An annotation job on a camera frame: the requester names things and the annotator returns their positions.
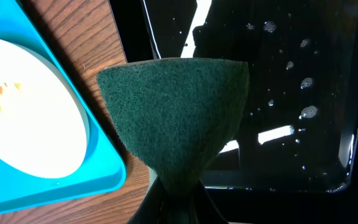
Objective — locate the teal plastic tray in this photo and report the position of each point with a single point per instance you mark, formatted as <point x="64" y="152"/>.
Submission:
<point x="102" y="170"/>

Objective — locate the white plate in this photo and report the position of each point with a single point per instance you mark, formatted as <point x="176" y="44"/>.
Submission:
<point x="44" y="129"/>

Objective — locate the black water tray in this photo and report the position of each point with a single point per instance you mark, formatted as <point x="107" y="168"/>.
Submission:
<point x="296" y="153"/>

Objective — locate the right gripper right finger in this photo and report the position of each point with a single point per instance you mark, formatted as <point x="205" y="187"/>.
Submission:
<point x="204" y="209"/>

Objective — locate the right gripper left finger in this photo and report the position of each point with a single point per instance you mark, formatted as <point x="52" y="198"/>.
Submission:
<point x="149" y="211"/>

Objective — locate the green scouring sponge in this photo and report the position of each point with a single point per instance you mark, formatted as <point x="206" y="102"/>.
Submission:
<point x="176" y="115"/>

